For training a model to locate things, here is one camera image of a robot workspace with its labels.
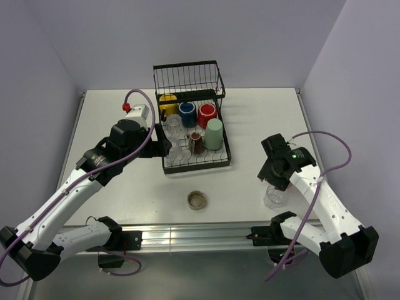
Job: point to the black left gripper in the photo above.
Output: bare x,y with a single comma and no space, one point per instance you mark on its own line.
157,148

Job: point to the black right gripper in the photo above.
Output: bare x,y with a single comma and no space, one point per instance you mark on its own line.
265,172

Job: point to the clear glass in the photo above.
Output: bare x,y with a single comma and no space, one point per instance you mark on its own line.
174,124
175,152
274,198

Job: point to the black metal mug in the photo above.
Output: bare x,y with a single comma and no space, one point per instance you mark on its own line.
195,143

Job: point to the yellow ceramic mug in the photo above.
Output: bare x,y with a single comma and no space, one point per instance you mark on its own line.
168,109

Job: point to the dark blue mug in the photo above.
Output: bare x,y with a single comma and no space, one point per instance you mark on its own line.
188,114

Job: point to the green plastic cup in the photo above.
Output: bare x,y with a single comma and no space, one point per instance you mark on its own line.
213,138

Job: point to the red mug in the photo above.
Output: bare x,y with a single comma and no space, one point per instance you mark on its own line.
206,112

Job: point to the black wire dish rack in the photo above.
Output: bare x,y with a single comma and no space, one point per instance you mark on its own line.
189,98

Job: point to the small brown glass jar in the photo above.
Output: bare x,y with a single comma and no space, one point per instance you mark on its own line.
196,200

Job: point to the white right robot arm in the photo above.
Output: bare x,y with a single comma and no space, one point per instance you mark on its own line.
343,244

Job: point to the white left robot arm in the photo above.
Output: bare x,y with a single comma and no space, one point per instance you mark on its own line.
93,171

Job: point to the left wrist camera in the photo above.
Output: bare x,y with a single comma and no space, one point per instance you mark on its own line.
136,118

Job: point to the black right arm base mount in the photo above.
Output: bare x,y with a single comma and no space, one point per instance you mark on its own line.
269,236

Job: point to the aluminium frame rail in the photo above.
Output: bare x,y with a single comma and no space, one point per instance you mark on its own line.
209,237

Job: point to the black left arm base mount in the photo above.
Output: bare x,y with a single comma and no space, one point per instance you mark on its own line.
130,241

